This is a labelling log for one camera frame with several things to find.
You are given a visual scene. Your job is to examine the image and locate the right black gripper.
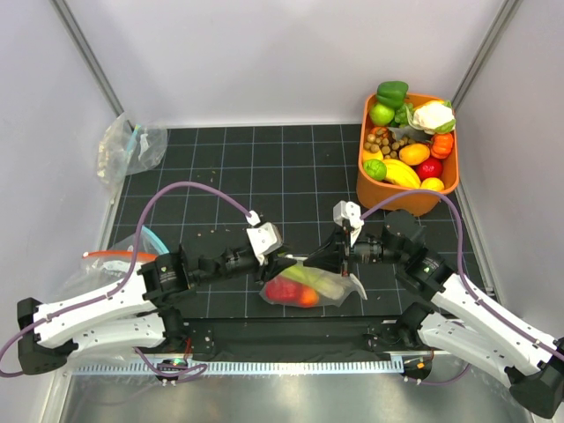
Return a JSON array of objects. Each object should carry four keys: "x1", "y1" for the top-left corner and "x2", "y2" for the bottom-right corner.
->
[{"x1": 303, "y1": 223, "x2": 405, "y2": 277}]

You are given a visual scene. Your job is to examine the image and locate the red bell pepper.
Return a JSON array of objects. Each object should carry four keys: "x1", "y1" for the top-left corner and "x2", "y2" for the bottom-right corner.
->
[{"x1": 264, "y1": 277, "x2": 302, "y2": 304}]

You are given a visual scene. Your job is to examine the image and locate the green celery stalk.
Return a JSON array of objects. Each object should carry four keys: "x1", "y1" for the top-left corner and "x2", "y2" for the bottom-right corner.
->
[{"x1": 280, "y1": 263, "x2": 345, "y2": 300}]

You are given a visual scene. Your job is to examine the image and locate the clear polka dot zip bag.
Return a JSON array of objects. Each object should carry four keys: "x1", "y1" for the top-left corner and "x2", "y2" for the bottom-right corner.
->
[{"x1": 260, "y1": 256, "x2": 367, "y2": 308}]

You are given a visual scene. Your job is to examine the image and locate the red tomato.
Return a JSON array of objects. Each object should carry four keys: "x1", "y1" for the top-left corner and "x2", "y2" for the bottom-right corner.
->
[{"x1": 298, "y1": 286, "x2": 319, "y2": 308}]

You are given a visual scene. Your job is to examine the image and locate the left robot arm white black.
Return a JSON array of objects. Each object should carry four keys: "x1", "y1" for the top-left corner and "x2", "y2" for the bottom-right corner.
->
[{"x1": 18, "y1": 245, "x2": 297, "y2": 375}]

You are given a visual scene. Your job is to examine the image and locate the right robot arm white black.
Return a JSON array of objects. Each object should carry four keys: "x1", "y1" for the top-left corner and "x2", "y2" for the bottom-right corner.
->
[{"x1": 305, "y1": 211, "x2": 563, "y2": 419}]

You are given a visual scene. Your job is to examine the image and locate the clear bag orange zipper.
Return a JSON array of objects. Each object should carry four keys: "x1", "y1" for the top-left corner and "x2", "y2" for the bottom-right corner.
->
[{"x1": 49, "y1": 250, "x2": 132, "y2": 302}]

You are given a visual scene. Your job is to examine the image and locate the clear bag blue zipper back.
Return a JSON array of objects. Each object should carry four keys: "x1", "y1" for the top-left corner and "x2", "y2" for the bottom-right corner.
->
[{"x1": 97, "y1": 113, "x2": 168, "y2": 192}]

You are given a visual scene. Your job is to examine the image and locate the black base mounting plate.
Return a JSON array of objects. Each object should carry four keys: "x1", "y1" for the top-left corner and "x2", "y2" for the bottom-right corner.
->
[{"x1": 141, "y1": 316, "x2": 429, "y2": 363}]

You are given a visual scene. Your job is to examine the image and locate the yellow banana bunch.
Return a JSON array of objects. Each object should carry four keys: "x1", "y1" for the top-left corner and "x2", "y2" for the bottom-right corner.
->
[{"x1": 382, "y1": 159, "x2": 421, "y2": 189}]

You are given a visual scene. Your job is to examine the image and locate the yellow lemon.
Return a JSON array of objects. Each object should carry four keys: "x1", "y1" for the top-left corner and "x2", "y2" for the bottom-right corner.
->
[{"x1": 419, "y1": 177, "x2": 445, "y2": 192}]

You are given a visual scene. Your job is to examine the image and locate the yellow orange mango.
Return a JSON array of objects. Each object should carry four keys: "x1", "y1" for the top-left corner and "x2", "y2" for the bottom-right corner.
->
[{"x1": 399, "y1": 144, "x2": 430, "y2": 167}]

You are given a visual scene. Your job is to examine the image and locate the red apple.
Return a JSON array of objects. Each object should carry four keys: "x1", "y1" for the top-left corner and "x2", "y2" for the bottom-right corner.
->
[{"x1": 416, "y1": 157, "x2": 443, "y2": 182}]

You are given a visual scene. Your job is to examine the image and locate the green grape bunch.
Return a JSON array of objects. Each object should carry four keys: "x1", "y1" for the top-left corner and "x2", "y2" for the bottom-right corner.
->
[{"x1": 394, "y1": 102, "x2": 414, "y2": 127}]

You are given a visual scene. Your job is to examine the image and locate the small orange pumpkin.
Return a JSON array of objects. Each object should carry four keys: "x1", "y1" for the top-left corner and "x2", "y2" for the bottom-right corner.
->
[{"x1": 430, "y1": 133, "x2": 454, "y2": 160}]

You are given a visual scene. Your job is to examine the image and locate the white cauliflower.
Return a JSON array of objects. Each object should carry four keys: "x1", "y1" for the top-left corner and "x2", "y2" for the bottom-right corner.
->
[{"x1": 412, "y1": 100, "x2": 456, "y2": 135}]

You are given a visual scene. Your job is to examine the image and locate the green bell pepper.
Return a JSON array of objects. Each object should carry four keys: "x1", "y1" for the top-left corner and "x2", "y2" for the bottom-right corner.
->
[{"x1": 375, "y1": 81, "x2": 409, "y2": 110}]

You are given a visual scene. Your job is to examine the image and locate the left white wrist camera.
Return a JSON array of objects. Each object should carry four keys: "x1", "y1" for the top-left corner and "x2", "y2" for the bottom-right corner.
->
[{"x1": 246, "y1": 211, "x2": 283, "y2": 265}]

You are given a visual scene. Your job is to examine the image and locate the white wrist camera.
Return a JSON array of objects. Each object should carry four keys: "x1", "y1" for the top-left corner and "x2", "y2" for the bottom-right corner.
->
[
  {"x1": 246, "y1": 211, "x2": 283, "y2": 265},
  {"x1": 333, "y1": 201, "x2": 364, "y2": 247}
]

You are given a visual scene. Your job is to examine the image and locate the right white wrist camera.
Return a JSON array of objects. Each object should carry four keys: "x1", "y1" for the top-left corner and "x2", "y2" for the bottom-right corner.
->
[{"x1": 333, "y1": 201, "x2": 364, "y2": 247}]

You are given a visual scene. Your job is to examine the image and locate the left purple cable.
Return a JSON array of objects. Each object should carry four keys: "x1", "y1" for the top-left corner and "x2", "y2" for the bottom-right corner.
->
[{"x1": 0, "y1": 181, "x2": 259, "y2": 379}]

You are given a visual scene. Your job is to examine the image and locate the slotted cable duct rail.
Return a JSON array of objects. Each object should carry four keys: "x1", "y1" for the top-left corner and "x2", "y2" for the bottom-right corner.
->
[{"x1": 73, "y1": 356, "x2": 404, "y2": 376}]

